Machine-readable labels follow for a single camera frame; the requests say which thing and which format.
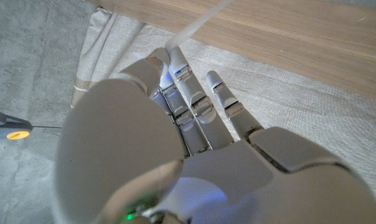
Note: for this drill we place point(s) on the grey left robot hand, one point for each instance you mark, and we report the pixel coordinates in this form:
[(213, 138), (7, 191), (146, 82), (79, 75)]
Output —
[(237, 180)]

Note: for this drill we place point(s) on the beige striped curtain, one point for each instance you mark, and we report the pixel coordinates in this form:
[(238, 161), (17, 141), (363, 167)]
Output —
[(300, 109)]

